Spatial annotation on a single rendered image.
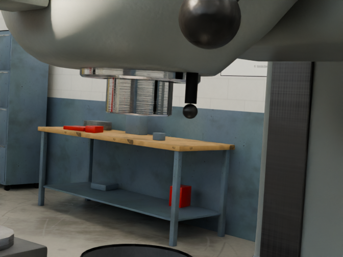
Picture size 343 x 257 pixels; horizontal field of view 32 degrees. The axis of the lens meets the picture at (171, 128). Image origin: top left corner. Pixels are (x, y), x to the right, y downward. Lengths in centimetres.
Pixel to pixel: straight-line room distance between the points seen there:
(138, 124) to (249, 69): 133
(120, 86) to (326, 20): 16
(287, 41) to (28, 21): 21
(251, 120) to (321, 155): 486
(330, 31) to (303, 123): 33
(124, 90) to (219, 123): 546
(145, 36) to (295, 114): 46
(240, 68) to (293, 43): 526
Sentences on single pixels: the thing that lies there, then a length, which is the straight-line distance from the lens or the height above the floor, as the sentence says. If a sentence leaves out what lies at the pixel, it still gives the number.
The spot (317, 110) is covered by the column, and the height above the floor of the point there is 129.
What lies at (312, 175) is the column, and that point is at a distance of 77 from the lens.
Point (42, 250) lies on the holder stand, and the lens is 71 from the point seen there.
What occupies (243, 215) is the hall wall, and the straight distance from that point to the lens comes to 573.
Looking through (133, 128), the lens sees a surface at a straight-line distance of 626.
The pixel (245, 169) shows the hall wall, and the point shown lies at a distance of 567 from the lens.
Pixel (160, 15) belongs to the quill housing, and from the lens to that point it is 34.
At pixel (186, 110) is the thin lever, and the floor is 129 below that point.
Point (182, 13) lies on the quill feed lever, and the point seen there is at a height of 133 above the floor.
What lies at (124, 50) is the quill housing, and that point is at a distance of 35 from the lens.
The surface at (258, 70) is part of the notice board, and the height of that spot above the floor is 159.
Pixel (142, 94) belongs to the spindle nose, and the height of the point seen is 129.
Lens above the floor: 129
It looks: 3 degrees down
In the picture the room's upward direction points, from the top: 3 degrees clockwise
